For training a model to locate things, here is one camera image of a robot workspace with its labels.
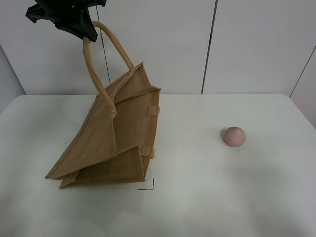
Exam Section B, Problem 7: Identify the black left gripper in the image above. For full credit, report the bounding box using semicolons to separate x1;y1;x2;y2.
26;0;107;42

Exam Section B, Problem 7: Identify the brown linen tote bag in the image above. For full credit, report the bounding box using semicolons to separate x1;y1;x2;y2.
46;21;160;189

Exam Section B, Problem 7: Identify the pink peach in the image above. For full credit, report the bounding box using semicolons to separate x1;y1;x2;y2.
223;127;246;147

